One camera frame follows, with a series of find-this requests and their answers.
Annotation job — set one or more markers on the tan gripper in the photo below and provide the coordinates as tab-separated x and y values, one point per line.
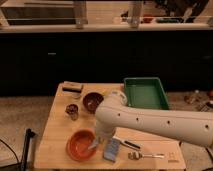
101	139

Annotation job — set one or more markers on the grey-blue towel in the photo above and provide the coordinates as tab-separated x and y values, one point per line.
94	144

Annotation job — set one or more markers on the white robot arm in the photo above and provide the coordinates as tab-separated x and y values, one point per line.
187	126

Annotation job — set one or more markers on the orange-red bowl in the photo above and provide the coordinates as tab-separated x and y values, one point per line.
77	145

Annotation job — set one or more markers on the dark maroon bowl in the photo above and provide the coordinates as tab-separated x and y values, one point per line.
91	101

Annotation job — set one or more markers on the blue sponge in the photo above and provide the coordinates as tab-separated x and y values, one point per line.
111	150

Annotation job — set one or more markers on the silver fork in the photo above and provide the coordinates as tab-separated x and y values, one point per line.
137	156

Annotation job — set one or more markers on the brown block eraser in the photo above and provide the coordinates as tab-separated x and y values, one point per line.
72	87

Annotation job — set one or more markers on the green plastic tray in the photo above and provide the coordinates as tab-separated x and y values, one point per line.
145	92

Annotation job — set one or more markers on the black stand left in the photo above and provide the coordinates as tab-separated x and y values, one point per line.
29	134

